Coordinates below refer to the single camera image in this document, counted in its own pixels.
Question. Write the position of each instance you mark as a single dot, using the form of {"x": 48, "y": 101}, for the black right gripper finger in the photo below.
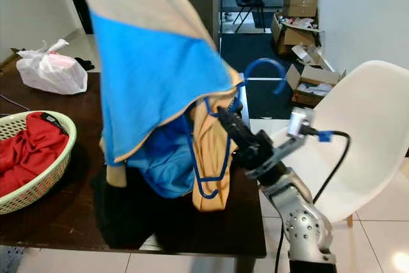
{"x": 233, "y": 127}

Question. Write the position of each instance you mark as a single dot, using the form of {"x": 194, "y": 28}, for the blue plastic clothes hanger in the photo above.
{"x": 265, "y": 60}

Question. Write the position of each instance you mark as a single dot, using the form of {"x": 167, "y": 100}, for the yellow and blue jacket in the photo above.
{"x": 160, "y": 62}

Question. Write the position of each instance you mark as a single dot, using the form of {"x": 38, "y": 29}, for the black garment white print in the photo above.
{"x": 134, "y": 222}

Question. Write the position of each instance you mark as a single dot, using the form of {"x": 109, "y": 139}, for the small open cardboard box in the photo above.
{"x": 326, "y": 81}

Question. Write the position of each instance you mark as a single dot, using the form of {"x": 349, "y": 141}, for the large open cardboard box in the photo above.
{"x": 281, "y": 35}

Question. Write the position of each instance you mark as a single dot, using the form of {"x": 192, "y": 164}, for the black folding chair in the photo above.
{"x": 254, "y": 1}

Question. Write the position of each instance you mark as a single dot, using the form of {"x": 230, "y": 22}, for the closed cardboard box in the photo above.
{"x": 300, "y": 4}

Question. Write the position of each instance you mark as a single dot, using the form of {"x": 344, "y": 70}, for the red garment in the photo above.
{"x": 32, "y": 151}

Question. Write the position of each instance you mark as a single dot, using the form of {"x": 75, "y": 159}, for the pale green laundry basket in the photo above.
{"x": 32, "y": 202}

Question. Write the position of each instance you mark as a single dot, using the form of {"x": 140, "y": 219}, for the flat brown cardboard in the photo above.
{"x": 9, "y": 61}

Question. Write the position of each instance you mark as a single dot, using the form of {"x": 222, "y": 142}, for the white plastic bag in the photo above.
{"x": 54, "y": 71}

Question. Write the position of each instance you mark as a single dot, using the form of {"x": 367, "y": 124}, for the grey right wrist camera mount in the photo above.
{"x": 284, "y": 151}

